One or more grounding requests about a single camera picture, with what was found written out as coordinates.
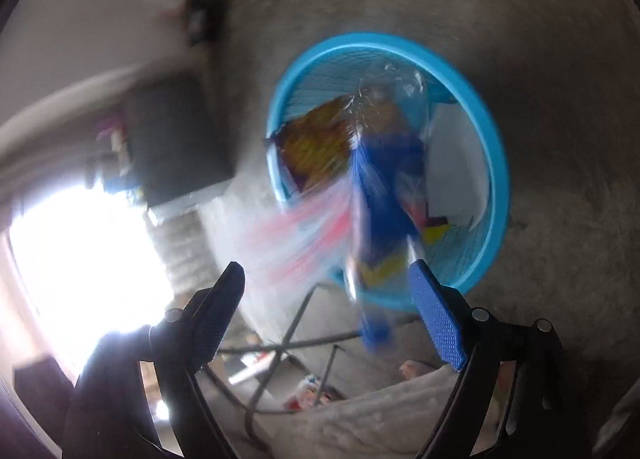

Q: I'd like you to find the red white blue wrapper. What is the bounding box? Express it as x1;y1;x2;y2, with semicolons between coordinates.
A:
345;59;431;355

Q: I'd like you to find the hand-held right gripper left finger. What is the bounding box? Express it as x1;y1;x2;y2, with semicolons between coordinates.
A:
62;261;247;459

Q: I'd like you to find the red white plastic bag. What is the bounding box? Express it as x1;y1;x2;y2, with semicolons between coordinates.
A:
245;184;353;285

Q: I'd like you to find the purple yellow snack bag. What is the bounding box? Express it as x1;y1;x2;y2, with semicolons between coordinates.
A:
265;96;356;195

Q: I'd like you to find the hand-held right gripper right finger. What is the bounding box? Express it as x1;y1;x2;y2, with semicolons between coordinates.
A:
407;259;596;459

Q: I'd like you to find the blue plastic mesh basket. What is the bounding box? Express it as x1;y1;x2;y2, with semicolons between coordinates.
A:
267;32;511;312

